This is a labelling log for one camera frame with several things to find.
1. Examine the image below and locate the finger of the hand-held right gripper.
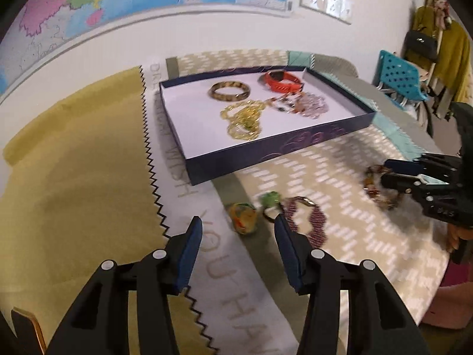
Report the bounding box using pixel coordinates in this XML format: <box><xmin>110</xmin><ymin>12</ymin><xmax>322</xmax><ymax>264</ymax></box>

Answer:
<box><xmin>384</xmin><ymin>153</ymin><xmax>462</xmax><ymax>176</ymax></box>
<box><xmin>380</xmin><ymin>174</ymin><xmax>429</xmax><ymax>196</ymax></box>

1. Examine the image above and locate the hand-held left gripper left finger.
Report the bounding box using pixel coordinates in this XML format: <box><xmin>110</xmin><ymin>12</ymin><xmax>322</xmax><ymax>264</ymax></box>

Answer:
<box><xmin>46</xmin><ymin>215</ymin><xmax>204</xmax><ymax>355</ymax></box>

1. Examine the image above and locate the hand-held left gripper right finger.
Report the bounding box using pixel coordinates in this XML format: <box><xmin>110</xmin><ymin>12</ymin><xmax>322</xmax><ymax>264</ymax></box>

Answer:
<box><xmin>274</xmin><ymin>214</ymin><xmax>429</xmax><ymax>355</ymax></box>

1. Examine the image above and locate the amber bead bracelet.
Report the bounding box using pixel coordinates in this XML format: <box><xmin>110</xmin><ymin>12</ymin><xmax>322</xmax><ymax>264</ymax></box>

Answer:
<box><xmin>364</xmin><ymin>164</ymin><xmax>405</xmax><ymax>211</ymax></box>

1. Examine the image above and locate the maroon beaded bracelet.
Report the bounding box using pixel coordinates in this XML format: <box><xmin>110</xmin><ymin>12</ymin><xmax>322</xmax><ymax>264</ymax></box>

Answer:
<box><xmin>283</xmin><ymin>196</ymin><xmax>328</xmax><ymax>248</ymax></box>

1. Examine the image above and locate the green stone ring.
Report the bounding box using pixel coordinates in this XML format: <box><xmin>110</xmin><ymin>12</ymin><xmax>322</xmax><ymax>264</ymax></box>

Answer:
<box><xmin>260</xmin><ymin>191</ymin><xmax>287</xmax><ymax>225</ymax></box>

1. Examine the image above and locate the pink crystal bracelet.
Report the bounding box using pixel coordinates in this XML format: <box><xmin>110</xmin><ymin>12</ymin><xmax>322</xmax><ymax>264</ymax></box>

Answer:
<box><xmin>296</xmin><ymin>94</ymin><xmax>329</xmax><ymax>120</ymax></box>

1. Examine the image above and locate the gold chain necklace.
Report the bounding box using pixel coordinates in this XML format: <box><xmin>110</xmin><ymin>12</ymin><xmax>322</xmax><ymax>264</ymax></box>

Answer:
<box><xmin>221</xmin><ymin>100</ymin><xmax>267</xmax><ymax>142</ymax></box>
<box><xmin>236</xmin><ymin>106</ymin><xmax>262</xmax><ymax>134</ymax></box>

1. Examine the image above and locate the navy cardboard box tray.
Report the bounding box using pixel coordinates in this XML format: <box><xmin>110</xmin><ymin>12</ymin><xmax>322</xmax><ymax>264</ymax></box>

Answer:
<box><xmin>159</xmin><ymin>65</ymin><xmax>378</xmax><ymax>186</ymax></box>

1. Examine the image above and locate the multicoloured bead string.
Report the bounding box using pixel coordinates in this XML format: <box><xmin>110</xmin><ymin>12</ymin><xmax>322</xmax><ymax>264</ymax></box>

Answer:
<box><xmin>268</xmin><ymin>96</ymin><xmax>302</xmax><ymax>115</ymax></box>

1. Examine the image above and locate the person's right hand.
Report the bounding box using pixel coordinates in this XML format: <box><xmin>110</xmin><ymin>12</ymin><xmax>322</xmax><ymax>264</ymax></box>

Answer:
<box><xmin>446</xmin><ymin>224</ymin><xmax>473</xmax><ymax>265</ymax></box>

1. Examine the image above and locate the teal perforated plastic chair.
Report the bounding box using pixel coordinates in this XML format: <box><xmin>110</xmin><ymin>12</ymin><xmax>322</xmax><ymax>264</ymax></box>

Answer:
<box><xmin>377</xmin><ymin>50</ymin><xmax>429</xmax><ymax>102</ymax></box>

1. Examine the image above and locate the pink box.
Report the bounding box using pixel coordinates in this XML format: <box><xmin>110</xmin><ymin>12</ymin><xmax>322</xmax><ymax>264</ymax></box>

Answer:
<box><xmin>421</xmin><ymin>261</ymin><xmax>473</xmax><ymax>330</ymax></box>

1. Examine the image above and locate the mustard yellow cardigan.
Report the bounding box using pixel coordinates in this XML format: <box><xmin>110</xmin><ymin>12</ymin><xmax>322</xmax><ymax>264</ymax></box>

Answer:
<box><xmin>412</xmin><ymin>5</ymin><xmax>472</xmax><ymax>100</ymax></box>

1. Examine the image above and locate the black handbag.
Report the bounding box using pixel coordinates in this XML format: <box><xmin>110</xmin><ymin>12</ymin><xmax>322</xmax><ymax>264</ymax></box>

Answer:
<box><xmin>404</xmin><ymin>30</ymin><xmax>438</xmax><ymax>62</ymax></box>

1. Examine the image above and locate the orange wristwatch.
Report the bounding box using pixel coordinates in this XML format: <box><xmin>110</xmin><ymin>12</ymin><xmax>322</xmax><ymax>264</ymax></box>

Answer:
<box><xmin>264</xmin><ymin>70</ymin><xmax>305</xmax><ymax>94</ymax></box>

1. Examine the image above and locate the pink fabric ornament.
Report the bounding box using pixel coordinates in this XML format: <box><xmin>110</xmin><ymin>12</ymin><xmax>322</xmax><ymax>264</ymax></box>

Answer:
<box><xmin>432</xmin><ymin>0</ymin><xmax>451</xmax><ymax>28</ymax></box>

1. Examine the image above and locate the tortoiseshell bangle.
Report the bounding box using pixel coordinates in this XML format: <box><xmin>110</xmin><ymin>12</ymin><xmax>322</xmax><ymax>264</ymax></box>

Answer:
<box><xmin>210</xmin><ymin>80</ymin><xmax>252</xmax><ymax>102</ymax></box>

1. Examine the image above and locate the dark board with wooden edge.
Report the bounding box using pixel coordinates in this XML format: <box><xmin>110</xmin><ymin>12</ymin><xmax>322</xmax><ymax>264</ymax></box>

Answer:
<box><xmin>11</xmin><ymin>307</ymin><xmax>47</xmax><ymax>355</ymax></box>

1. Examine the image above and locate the large colourful wall map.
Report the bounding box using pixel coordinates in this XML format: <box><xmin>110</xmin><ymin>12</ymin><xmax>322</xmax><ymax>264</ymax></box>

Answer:
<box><xmin>0</xmin><ymin>0</ymin><xmax>239</xmax><ymax>95</ymax></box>

